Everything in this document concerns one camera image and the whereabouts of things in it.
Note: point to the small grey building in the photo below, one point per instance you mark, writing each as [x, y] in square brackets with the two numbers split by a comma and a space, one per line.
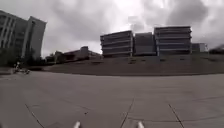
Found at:
[199, 48]

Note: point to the grey paved plaza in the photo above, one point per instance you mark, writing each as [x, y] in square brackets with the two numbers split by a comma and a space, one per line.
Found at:
[110, 96]

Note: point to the wide grey building with bands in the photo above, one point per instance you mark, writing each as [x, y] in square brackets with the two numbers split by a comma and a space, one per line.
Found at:
[116, 43]

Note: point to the broad grey stairway slope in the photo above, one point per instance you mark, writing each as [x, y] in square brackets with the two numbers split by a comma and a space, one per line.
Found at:
[140, 66]

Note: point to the tall grey building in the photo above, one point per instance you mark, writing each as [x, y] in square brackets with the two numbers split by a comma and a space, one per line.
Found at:
[20, 35]

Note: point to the low brown building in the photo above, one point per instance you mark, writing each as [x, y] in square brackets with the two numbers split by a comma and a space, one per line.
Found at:
[76, 55]

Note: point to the robot's own part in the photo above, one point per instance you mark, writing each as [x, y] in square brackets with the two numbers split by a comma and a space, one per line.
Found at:
[77, 125]
[140, 125]

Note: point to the person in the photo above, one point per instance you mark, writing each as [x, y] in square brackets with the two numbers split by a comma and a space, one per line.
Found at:
[17, 66]

